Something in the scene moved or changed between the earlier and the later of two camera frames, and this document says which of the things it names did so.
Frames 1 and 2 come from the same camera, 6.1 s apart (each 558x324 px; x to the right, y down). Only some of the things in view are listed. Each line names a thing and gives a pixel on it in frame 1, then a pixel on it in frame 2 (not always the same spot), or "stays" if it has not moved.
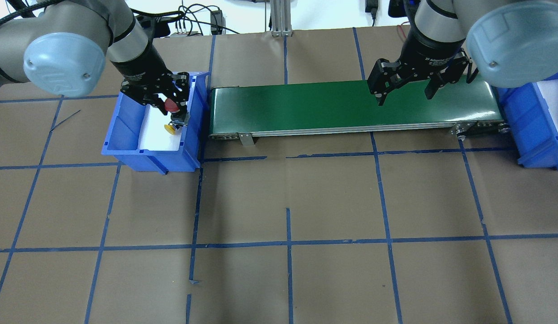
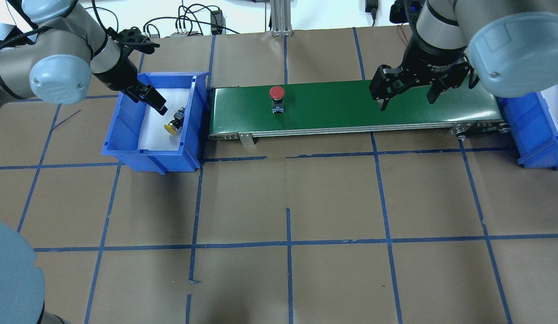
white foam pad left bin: (153, 136) stays
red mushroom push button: (171, 105) -> (277, 93)
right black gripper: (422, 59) stays
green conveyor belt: (243, 112) stays
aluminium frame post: (281, 11) stays
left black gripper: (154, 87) -> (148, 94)
